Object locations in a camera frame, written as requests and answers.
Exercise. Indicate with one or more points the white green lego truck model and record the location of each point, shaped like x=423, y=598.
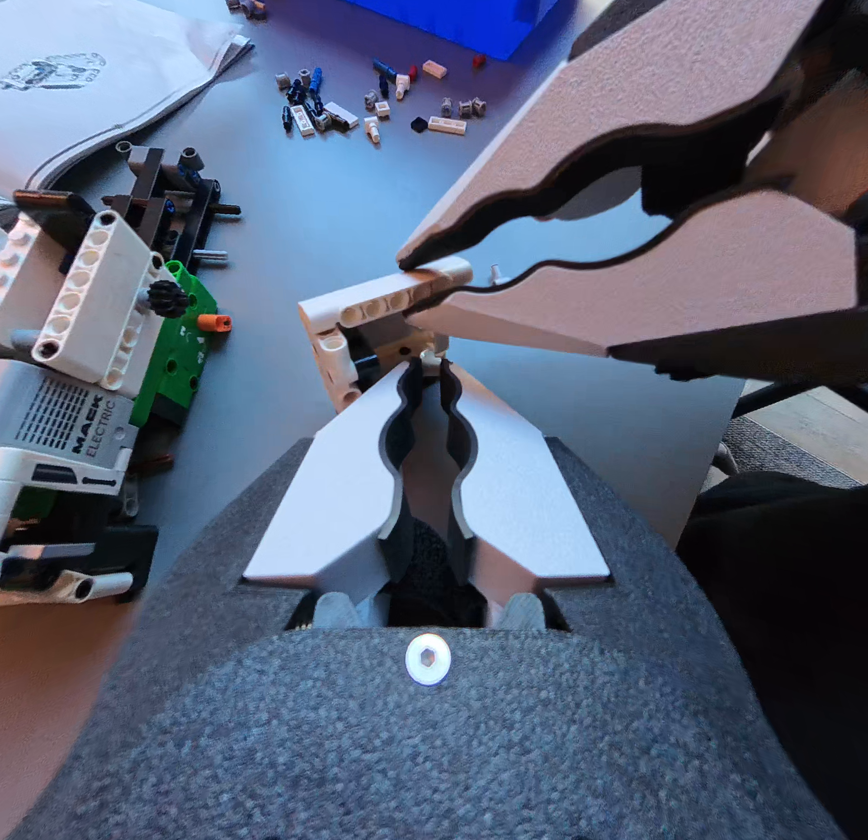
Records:
x=88, y=324

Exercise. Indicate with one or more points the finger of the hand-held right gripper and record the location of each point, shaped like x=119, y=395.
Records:
x=644, y=74
x=678, y=284

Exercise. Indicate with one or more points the pile of small lego parts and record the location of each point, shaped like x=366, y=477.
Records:
x=447, y=125

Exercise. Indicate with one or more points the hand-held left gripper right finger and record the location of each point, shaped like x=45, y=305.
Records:
x=529, y=508

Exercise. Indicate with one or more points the open instruction booklet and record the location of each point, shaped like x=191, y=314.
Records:
x=102, y=107

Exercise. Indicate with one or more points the blue plastic bin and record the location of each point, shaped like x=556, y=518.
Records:
x=441, y=6

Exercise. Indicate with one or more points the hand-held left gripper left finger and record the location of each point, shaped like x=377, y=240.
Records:
x=319, y=508

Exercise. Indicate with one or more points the white lego panel assembly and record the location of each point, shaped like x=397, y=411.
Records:
x=319, y=311

